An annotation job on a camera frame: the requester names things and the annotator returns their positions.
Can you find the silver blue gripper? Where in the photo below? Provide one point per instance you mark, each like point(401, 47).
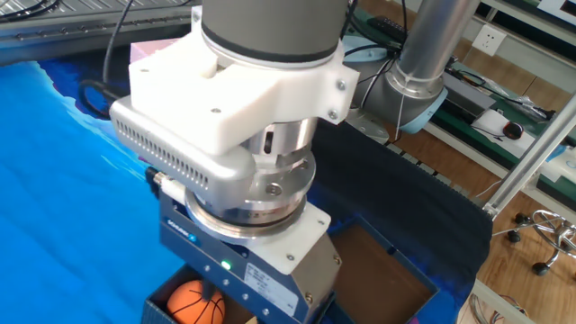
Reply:
point(252, 288)

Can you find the orange toy basketball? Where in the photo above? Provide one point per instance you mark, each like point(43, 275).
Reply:
point(189, 306)

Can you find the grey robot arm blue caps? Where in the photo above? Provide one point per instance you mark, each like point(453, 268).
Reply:
point(270, 27)

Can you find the pink gift box with ribbon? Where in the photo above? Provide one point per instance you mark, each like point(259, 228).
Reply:
point(148, 47)

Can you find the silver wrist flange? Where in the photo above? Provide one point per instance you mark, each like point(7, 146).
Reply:
point(279, 180)

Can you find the blue landscape print cloth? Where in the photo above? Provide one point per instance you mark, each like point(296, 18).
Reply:
point(54, 180)

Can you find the white zip tie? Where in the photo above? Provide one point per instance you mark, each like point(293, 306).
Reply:
point(401, 108)

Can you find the green work bench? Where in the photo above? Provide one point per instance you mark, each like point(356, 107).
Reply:
point(468, 121)

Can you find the white paper pad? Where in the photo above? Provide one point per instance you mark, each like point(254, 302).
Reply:
point(488, 123)

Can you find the black computer mouse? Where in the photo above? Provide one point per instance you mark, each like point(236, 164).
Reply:
point(513, 130)

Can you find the chrome chair base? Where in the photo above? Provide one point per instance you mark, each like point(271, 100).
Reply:
point(553, 234)

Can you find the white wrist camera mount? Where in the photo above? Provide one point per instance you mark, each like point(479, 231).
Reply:
point(252, 99)

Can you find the aluminium frame post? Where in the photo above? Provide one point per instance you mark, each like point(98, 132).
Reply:
point(531, 157)

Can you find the white wall outlet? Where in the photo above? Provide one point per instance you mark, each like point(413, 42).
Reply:
point(489, 39)

